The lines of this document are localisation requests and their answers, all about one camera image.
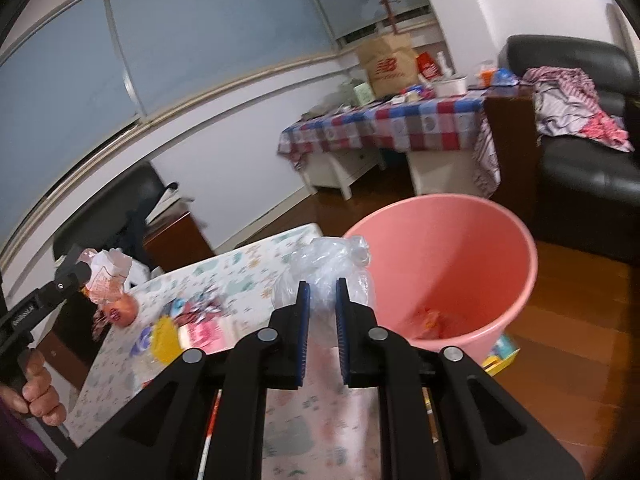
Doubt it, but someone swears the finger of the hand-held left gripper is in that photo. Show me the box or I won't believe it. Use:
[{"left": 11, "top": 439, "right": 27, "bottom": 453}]
[{"left": 54, "top": 244, "right": 94, "bottom": 302}]

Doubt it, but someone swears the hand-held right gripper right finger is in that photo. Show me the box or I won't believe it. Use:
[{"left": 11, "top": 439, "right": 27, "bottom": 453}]
[{"left": 335, "top": 277, "right": 586, "bottom": 480}]

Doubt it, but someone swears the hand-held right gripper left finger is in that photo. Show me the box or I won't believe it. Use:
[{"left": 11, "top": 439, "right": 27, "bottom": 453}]
[{"left": 60, "top": 280, "right": 313, "bottom": 480}]

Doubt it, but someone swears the white paper wrapper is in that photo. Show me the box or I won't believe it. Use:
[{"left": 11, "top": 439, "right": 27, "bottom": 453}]
[{"left": 80, "top": 247, "right": 151, "bottom": 306}]

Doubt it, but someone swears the clear plastic bag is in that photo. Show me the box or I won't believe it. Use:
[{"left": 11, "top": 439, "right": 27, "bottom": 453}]
[{"left": 271, "top": 235, "right": 376, "bottom": 318}]

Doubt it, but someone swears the red wrapper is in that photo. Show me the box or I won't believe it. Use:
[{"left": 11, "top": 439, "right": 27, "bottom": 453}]
[{"left": 412, "top": 307, "right": 451, "bottom": 341}]

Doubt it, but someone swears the blue white wrapper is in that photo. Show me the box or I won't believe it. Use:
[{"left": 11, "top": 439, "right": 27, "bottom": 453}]
[{"left": 131, "top": 327, "right": 156, "bottom": 361}]

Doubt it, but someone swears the pink plastic bucket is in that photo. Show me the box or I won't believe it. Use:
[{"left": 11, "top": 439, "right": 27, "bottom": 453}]
[{"left": 342, "top": 194, "right": 540, "bottom": 367}]

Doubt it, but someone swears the person's left forearm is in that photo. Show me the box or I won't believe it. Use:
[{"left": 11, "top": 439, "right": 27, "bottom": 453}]
[{"left": 0, "top": 402, "right": 56, "bottom": 480}]

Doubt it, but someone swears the person's left hand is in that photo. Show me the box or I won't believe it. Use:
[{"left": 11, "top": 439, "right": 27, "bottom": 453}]
[{"left": 0, "top": 350, "right": 68, "bottom": 427}]

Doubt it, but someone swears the red orange fruit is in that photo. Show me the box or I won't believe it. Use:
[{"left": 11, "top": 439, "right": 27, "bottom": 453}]
[{"left": 102, "top": 294, "right": 139, "bottom": 329}]

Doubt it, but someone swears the floral tablecloth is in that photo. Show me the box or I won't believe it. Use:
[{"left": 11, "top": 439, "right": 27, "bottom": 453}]
[{"left": 65, "top": 222, "right": 441, "bottom": 480}]

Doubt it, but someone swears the black chair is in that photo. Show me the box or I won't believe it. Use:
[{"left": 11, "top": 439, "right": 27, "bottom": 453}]
[{"left": 52, "top": 162, "right": 178, "bottom": 281}]

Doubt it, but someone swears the pink packet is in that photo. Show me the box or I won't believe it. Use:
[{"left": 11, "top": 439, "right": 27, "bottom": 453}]
[{"left": 177, "top": 319, "right": 238, "bottom": 349}]

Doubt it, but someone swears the brown wooden cabinet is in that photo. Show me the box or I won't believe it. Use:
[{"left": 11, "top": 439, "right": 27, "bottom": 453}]
[{"left": 142, "top": 210, "right": 216, "bottom": 273}]

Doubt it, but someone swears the crumpled colourful wrapper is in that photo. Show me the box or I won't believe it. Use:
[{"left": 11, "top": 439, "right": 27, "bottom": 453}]
[{"left": 167, "top": 287, "right": 226, "bottom": 323}]

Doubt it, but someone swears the white folded cloth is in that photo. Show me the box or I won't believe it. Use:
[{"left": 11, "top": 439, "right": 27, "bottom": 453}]
[{"left": 150, "top": 194, "right": 193, "bottom": 222}]

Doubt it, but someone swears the yellow cardboard box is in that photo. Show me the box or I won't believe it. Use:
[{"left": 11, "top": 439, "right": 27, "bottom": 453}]
[{"left": 482, "top": 332, "right": 521, "bottom": 377}]

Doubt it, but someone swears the white low table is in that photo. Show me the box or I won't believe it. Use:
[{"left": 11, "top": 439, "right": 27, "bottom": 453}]
[{"left": 300, "top": 147, "right": 431, "bottom": 200}]

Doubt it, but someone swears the checked tablecloth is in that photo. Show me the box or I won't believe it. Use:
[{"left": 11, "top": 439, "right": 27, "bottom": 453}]
[{"left": 277, "top": 94, "right": 501, "bottom": 198}]

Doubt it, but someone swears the green tissue box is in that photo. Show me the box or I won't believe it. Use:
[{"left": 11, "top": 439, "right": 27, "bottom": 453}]
[{"left": 352, "top": 81, "right": 376, "bottom": 107}]

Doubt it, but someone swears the dark wooden side cabinet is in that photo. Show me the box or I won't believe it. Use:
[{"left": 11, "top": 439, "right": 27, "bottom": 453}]
[{"left": 484, "top": 86, "right": 543, "bottom": 241}]

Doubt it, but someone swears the frosted window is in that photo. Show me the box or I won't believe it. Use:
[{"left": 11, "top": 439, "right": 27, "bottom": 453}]
[{"left": 0, "top": 0, "right": 436, "bottom": 256}]

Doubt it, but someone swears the white oval container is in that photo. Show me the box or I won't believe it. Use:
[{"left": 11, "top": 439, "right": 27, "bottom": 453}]
[{"left": 432, "top": 74, "right": 468, "bottom": 97}]

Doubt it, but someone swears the brown paper bag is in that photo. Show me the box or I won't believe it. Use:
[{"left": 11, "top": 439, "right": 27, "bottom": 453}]
[{"left": 356, "top": 31, "right": 420, "bottom": 97}]

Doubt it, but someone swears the red gift bag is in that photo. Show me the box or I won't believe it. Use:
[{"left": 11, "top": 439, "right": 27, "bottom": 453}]
[{"left": 416, "top": 51, "right": 443, "bottom": 83}]

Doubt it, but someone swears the black leather sofa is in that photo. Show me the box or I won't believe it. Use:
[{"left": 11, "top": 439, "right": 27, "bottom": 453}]
[{"left": 500, "top": 35, "right": 640, "bottom": 263}]

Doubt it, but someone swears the pile of clothes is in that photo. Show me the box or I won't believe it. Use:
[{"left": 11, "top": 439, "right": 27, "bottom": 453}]
[{"left": 522, "top": 66, "right": 635, "bottom": 153}]

